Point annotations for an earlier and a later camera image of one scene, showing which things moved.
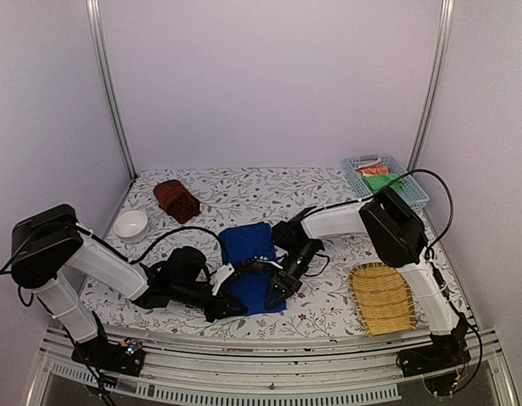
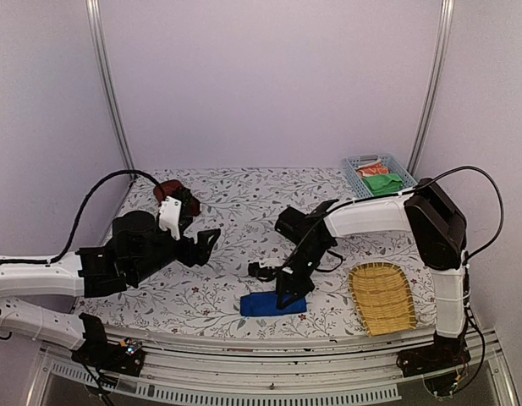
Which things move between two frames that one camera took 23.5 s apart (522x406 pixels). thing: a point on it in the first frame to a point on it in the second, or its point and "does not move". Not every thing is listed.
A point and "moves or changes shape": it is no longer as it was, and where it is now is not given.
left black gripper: x=219 y=309 to x=200 y=257
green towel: x=377 y=182 does not move
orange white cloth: x=373 y=168 does not move
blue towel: x=244 y=244 moves or changes shape
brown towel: x=175 y=200 does not move
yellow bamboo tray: x=383 y=298 does not move
